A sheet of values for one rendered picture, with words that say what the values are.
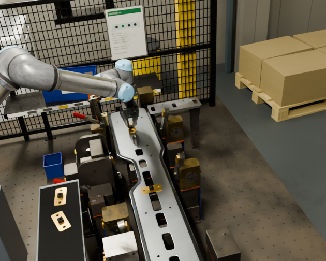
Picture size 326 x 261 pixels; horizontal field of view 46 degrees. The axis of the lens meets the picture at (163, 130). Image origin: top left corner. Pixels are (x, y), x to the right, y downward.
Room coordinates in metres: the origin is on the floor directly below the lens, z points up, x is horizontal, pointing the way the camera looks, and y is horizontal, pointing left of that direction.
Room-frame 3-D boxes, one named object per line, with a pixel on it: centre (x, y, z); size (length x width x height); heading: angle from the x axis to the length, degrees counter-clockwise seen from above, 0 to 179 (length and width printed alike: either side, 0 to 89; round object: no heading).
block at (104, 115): (1.66, 0.30, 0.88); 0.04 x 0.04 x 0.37; 11
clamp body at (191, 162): (1.24, -0.11, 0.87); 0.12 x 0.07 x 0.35; 101
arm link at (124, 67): (1.58, 0.16, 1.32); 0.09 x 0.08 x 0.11; 125
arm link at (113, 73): (1.51, 0.22, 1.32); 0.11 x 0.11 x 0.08; 35
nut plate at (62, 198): (0.97, 0.37, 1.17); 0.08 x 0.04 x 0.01; 7
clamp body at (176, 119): (1.59, -0.07, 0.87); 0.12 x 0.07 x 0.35; 101
